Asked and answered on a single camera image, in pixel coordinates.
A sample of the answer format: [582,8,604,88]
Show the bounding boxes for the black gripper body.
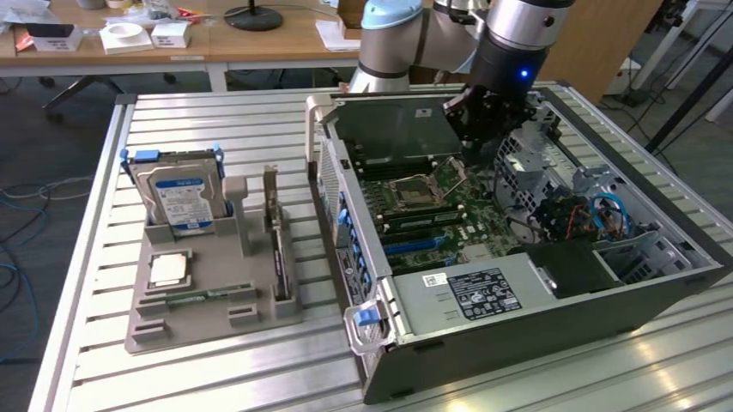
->
[463,37,551,138]

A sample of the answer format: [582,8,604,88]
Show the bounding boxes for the metal socket cover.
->
[430,156,471,203]

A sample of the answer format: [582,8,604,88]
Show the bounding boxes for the black RAM slot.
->
[357,159,431,172]
[360,167,434,180]

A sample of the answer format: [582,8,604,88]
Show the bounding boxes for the perforated metal drive cage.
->
[492,102,579,215]

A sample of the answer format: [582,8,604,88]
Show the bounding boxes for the wooden cabinet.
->
[536,0,665,104]

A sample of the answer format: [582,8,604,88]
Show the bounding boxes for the small white cabinet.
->
[603,55,642,98]

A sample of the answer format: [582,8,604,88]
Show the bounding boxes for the CPU socket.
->
[388,175,446,207]

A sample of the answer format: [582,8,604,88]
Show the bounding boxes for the green motherboard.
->
[357,154,527,276]

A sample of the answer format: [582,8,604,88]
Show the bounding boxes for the RAM module with white label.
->
[383,206,467,233]

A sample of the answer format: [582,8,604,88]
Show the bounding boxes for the black stand pole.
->
[643,0,733,155]

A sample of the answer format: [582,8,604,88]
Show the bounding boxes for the white paper sheets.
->
[315,19,363,53]

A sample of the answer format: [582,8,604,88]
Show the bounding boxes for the black expansion slot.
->
[379,229,446,246]

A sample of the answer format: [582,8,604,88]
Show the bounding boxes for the blue card retention bar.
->
[335,192,376,301]

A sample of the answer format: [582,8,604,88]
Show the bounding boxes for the brown cardboard box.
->
[335,0,367,30]

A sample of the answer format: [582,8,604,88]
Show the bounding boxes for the blue expansion slot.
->
[383,238,451,258]

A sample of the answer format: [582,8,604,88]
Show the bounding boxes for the wooden desk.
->
[0,0,365,94]

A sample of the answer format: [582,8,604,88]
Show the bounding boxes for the grey metal disk bay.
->
[594,222,697,284]

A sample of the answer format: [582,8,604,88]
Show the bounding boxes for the black lamp base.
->
[221,0,285,32]

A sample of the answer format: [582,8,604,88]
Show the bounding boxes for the grey power supply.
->
[391,252,559,338]

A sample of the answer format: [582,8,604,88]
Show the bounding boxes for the graphics card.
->
[261,164,291,301]

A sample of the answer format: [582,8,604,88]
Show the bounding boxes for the hard disk with blue carrier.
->
[117,144,228,238]

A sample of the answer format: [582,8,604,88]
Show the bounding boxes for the grey parts rack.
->
[124,165,304,356]

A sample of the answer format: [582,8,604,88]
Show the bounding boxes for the plain white box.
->
[149,21,193,49]

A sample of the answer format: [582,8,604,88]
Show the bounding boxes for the dark grey PC case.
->
[304,83,733,405]

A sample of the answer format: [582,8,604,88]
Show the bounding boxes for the clear plastic bag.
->
[134,0,191,21]

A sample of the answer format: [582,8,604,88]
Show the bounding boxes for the white box with round hole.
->
[97,23,156,56]

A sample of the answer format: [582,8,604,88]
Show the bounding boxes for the silver CPU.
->
[147,253,189,289]

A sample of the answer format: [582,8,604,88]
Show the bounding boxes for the green RAM stick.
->
[165,288,253,306]

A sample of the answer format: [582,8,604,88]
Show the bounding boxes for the black chair base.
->
[37,75,125,124]

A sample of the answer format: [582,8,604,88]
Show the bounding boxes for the white labelled box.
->
[30,34,84,52]

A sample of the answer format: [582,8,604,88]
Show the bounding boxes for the small black box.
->
[26,23,76,39]

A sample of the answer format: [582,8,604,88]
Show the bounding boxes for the crumpled white paper pile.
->
[0,0,53,27]

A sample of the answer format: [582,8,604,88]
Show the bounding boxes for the beige case handle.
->
[305,94,344,164]

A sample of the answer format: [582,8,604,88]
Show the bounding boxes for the blue wire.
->
[588,192,634,241]

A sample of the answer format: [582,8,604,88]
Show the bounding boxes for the black wire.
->
[503,205,551,242]

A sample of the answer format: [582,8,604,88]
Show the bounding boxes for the red wire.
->
[564,204,591,240]

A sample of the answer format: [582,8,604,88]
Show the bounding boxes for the grey case latch handle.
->
[341,295,398,355]

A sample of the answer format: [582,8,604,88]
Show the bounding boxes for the grey floor cable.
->
[0,175,92,203]

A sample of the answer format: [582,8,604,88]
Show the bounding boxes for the blue floor cable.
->
[0,246,41,366]

